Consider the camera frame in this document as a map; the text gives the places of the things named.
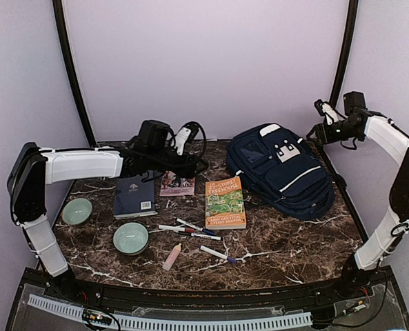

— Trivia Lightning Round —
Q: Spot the celadon green bowl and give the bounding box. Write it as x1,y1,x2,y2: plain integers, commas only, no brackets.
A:
113,222,149,256
61,198,92,226

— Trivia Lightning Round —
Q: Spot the black capped white marker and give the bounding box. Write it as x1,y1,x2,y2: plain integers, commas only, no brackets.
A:
179,232,222,241

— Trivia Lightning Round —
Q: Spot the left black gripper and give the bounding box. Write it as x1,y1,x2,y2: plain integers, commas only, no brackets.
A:
148,149,209,179

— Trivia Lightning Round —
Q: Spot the dark blue hardcover book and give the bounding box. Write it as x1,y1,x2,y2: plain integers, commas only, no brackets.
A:
114,176,157,219

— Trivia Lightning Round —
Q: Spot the white slotted cable duct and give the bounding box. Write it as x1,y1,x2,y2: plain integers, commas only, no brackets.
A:
27,293,314,331

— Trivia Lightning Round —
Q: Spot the purple capped white marker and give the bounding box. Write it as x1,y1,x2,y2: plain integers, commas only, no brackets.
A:
200,245,237,263

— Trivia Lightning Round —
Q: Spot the near celadon green bowl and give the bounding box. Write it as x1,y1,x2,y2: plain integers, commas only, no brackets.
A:
113,222,149,256

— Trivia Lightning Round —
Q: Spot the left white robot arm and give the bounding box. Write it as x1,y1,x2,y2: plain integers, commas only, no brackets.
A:
7,120,208,301

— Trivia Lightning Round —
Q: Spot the right black frame post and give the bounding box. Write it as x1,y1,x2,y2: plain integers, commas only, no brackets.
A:
329,0,359,106

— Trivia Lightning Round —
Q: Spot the black frame post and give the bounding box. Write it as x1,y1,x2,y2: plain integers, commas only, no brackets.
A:
329,0,359,106
52,0,97,147

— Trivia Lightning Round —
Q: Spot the blue capped white marker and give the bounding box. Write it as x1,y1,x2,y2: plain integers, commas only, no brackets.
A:
176,218,215,235

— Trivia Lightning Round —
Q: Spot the red capped white marker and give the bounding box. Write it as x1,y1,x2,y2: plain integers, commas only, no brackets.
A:
158,225,194,233

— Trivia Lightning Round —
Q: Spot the orange treehouse paperback book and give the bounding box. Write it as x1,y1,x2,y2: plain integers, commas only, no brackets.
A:
205,177,247,230

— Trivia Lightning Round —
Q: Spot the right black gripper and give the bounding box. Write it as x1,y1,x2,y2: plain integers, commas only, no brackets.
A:
308,119,361,146

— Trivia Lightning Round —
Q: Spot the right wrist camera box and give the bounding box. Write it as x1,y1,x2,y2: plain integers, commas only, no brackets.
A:
343,91,367,116

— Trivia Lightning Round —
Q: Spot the navy blue student backpack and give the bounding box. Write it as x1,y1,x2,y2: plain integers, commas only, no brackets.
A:
226,123,335,221

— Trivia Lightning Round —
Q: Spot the far celadon green bowl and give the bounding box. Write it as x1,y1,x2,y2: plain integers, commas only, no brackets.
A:
61,198,92,226

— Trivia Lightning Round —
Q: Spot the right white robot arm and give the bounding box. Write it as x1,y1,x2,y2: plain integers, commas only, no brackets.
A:
306,92,409,299

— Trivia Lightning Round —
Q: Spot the pink Shakespeare story book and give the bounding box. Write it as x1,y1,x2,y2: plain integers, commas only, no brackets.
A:
160,171,195,197

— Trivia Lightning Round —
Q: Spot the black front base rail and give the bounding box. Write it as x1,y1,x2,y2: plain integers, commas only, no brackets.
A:
17,267,398,311

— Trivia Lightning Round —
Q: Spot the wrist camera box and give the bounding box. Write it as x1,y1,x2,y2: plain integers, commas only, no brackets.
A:
343,91,367,116
138,119,171,150

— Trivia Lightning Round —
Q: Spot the left black frame post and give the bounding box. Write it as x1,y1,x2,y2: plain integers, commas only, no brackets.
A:
52,0,97,147

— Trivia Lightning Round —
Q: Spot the small green circuit board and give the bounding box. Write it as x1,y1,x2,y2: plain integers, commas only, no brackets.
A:
81,309,112,327

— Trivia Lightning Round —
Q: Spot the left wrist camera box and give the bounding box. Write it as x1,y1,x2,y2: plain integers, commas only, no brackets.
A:
138,119,171,150

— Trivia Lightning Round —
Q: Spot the pink pencil-shaped eraser tube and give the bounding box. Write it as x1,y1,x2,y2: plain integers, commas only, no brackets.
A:
162,243,182,271

